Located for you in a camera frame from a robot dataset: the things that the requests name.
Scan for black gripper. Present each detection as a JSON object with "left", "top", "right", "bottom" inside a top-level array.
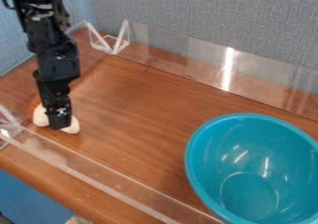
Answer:
[{"left": 32, "top": 41, "right": 80, "bottom": 130}]

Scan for white brown toy mushroom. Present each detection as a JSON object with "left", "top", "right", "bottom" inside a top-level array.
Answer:
[{"left": 31, "top": 104, "right": 80, "bottom": 135}]

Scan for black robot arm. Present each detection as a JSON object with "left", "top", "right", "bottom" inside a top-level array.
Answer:
[{"left": 2, "top": 0, "right": 80, "bottom": 130}]

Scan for blue plastic bowl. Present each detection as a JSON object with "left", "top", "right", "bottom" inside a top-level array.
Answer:
[{"left": 185, "top": 113, "right": 318, "bottom": 224}]

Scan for clear acrylic left panel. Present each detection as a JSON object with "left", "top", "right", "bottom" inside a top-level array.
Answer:
[{"left": 0, "top": 20, "right": 105, "bottom": 93}]

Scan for clear acrylic panel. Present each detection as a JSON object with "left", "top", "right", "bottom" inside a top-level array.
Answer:
[
  {"left": 0, "top": 20, "right": 105, "bottom": 93},
  {"left": 0, "top": 104, "right": 222, "bottom": 224},
  {"left": 117, "top": 20, "right": 318, "bottom": 121}
]

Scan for clear acrylic front panel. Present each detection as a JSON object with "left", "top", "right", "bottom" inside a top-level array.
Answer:
[{"left": 0, "top": 104, "right": 222, "bottom": 224}]

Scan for clear acrylic back panel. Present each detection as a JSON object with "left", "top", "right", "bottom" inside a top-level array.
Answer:
[{"left": 117, "top": 20, "right": 318, "bottom": 121}]

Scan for clear acrylic corner bracket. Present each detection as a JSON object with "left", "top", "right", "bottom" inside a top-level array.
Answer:
[{"left": 86, "top": 20, "right": 131, "bottom": 55}]

